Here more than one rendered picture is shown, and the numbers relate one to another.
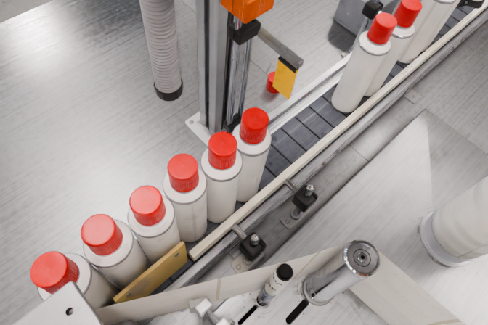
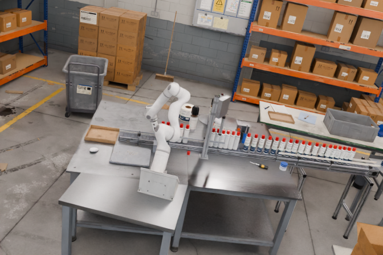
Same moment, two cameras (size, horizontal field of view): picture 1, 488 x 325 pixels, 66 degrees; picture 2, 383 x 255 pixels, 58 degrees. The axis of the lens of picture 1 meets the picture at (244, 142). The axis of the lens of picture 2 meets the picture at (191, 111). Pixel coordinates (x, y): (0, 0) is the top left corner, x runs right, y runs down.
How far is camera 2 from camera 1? 3.60 m
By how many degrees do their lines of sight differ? 89
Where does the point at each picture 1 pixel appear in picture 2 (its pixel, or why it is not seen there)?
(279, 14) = (171, 160)
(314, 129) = (193, 143)
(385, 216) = (195, 135)
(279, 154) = (201, 144)
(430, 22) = not seen: hidden behind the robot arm
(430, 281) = (198, 130)
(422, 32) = not seen: hidden behind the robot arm
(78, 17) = (211, 182)
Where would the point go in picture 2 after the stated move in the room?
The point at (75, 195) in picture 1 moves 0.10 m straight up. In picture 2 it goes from (231, 162) to (233, 153)
